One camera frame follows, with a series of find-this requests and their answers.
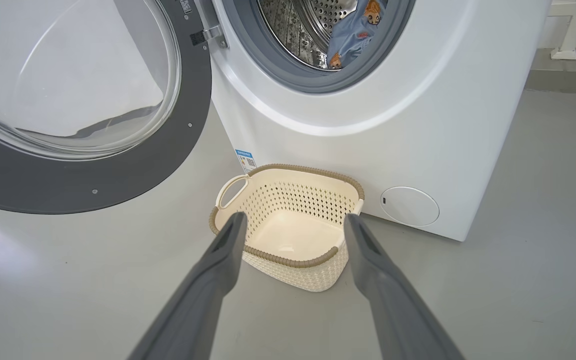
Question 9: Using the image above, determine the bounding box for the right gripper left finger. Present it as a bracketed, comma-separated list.
[127, 211, 249, 360]

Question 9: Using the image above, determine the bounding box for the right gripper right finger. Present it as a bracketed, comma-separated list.
[342, 213, 467, 360]

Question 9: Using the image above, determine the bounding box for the black glass washing machine door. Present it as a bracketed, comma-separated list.
[0, 0, 213, 215]

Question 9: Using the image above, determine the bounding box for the blue cartoon print garment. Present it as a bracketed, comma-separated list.
[325, 0, 389, 70]

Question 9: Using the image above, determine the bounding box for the cream perforated laundry basket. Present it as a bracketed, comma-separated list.
[208, 163, 366, 293]

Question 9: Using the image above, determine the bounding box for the white front-load washing machine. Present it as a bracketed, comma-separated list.
[195, 0, 554, 243]

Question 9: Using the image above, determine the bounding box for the round white filter cover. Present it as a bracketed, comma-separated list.
[379, 186, 441, 228]

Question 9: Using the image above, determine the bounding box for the blue energy label sticker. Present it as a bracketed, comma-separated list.
[234, 148, 258, 175]

